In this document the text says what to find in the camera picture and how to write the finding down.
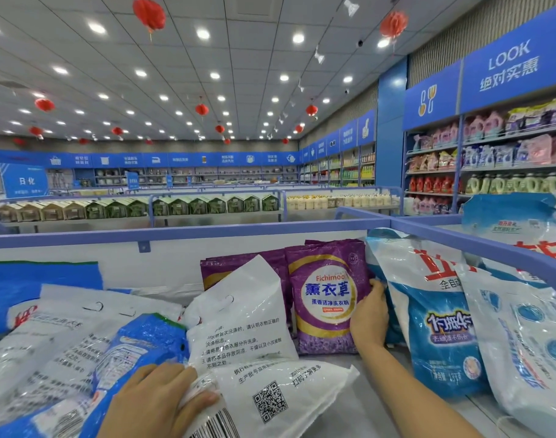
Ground person's left hand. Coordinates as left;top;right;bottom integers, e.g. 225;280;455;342
97;362;222;438

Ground person's right hand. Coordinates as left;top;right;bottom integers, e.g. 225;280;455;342
349;278;391;356

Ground grey metal shelf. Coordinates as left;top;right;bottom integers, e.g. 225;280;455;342
0;207;556;438

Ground person's right forearm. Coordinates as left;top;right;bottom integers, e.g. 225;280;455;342
355;342;484;438

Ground row of cream containers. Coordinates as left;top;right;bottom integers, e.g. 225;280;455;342
287;193;398;212

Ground blue pillar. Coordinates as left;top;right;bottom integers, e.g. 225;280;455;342
376;57;409;210

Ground row of green boxes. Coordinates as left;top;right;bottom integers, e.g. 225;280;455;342
0;194;281;223

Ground large blue hanging sign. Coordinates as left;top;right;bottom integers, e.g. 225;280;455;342
0;163;51;199

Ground large red paper lantern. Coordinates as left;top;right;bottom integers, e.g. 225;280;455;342
380;10;409;42
132;0;168;37

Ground rows of small red lanterns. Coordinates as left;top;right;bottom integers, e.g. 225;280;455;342
8;96;320;147

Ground rows of round ceiling lights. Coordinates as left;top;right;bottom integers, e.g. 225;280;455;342
0;18;393;115

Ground wall shelf of detergent bottles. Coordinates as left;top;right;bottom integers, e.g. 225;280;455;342
305;96;556;215

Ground blue wall sign band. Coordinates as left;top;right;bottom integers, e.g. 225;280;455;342
0;148;302;172

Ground blue wall shelving unit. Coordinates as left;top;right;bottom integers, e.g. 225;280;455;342
300;4;556;215

